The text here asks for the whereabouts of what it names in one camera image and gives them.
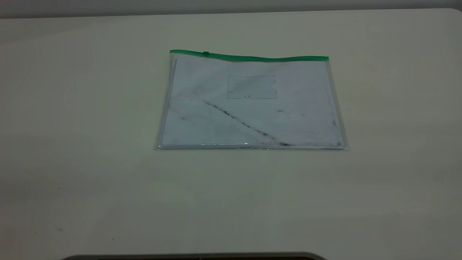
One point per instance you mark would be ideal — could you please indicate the transparent plastic bag green zipper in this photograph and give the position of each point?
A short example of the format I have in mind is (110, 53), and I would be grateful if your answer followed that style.
(252, 115)

